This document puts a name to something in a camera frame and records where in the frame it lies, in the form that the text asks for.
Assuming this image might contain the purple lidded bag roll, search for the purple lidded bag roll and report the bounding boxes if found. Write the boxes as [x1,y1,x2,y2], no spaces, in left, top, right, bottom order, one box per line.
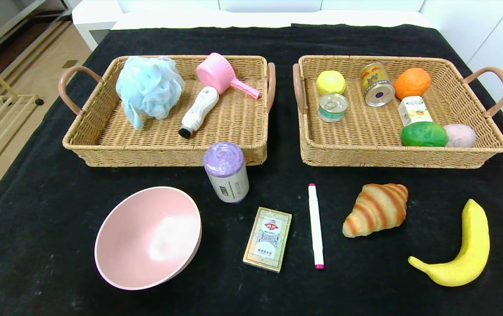
[203,141,250,204]

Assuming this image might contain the pink plastic bowl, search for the pink plastic bowl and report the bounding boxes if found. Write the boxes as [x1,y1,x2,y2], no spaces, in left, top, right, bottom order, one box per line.
[94,186,202,291]

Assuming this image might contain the toy croissant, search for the toy croissant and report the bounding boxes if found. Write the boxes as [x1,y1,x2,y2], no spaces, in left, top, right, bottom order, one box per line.
[343,183,409,238]

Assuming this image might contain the yellow toy banana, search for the yellow toy banana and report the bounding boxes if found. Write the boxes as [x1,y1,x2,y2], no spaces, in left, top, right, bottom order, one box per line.
[408,199,490,287]

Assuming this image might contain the white bottle black cap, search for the white bottle black cap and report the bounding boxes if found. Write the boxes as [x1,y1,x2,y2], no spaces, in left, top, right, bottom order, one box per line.
[178,86,220,140]

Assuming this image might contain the playing card box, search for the playing card box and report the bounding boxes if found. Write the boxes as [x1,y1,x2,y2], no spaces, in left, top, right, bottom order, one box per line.
[242,207,292,273]

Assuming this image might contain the white marker pink ends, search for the white marker pink ends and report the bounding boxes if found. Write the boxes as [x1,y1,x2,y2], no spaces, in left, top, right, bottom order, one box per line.
[308,183,325,269]

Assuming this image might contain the pink plastic scoop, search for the pink plastic scoop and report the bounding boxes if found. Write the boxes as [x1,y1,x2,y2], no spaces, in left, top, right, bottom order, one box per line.
[196,53,261,100]

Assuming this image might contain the small green label tin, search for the small green label tin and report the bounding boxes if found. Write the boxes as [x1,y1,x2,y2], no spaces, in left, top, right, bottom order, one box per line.
[318,93,348,123]

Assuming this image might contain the yellow toy lemon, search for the yellow toy lemon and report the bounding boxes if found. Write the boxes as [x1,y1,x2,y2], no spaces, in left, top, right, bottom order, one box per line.
[316,70,347,96]

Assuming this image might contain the blue mesh bath pouf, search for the blue mesh bath pouf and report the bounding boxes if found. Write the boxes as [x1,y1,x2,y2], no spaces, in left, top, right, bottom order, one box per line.
[116,56,185,130]

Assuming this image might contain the gold red drink can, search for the gold red drink can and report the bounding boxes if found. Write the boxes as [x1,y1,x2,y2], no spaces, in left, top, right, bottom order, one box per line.
[360,62,396,107]

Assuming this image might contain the small white juice carton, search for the small white juice carton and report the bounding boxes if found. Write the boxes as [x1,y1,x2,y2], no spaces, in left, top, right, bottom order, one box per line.
[398,96,433,127]

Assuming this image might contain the black tablecloth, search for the black tablecloth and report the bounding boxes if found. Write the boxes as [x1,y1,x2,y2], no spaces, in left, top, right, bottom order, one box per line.
[0,23,503,316]

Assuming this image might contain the green toy mango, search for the green toy mango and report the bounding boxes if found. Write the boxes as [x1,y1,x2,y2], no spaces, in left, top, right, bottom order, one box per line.
[400,122,449,147]

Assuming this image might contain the toy orange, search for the toy orange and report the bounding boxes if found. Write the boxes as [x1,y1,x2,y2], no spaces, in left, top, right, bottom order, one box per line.
[394,67,431,101]

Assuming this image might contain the pale pink toy bun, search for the pale pink toy bun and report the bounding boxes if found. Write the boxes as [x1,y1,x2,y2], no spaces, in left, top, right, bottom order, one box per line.
[443,123,477,148]

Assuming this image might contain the white side table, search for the white side table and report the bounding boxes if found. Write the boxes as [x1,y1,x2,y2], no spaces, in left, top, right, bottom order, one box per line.
[72,0,122,51]

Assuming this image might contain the wooden wheeled rack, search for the wooden wheeled rack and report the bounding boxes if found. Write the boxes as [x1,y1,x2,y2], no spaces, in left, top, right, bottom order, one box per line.
[0,50,44,184]

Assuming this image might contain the wicker basket with handles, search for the wicker basket with handles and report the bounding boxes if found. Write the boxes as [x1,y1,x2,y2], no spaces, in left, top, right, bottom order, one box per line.
[58,55,276,168]
[293,55,503,169]

